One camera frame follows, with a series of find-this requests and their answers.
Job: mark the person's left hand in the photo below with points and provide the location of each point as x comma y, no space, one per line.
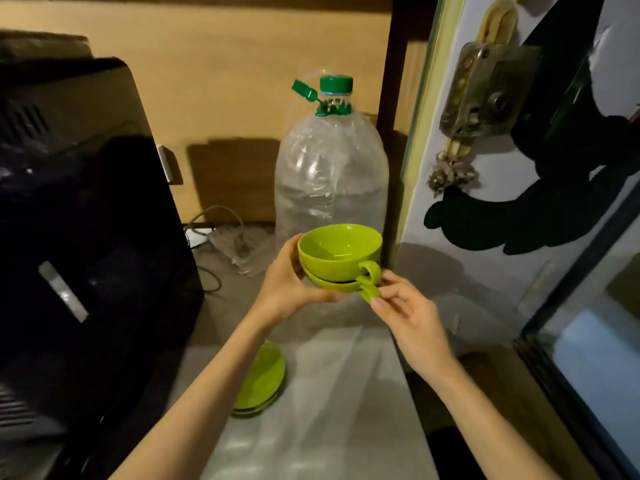
285,289

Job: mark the person's right hand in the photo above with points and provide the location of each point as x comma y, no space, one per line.
420,329

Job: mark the green cup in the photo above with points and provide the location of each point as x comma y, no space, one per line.
340,254
325,283

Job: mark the green saucer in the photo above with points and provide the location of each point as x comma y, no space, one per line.
262,379
260,410

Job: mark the person's left forearm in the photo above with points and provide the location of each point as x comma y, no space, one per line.
200,404

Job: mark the person's right forearm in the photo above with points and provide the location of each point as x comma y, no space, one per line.
480,429

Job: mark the white power strip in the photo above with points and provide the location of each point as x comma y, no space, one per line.
235,249

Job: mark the white plug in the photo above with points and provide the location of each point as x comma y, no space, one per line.
197,238

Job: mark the black round bin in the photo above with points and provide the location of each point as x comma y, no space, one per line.
450,459

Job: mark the large clear water bottle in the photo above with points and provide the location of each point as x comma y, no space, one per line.
330,159

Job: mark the white door with black drawing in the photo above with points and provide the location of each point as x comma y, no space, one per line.
500,169

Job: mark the black coffee machine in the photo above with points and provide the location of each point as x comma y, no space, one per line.
75,219

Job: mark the brass door lock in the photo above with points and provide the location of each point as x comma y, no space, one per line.
485,89

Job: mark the beige latch lever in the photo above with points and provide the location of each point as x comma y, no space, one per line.
497,22

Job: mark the dark metal frame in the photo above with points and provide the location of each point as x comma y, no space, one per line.
545,374

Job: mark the pale green door frame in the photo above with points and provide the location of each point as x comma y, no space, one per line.
425,119

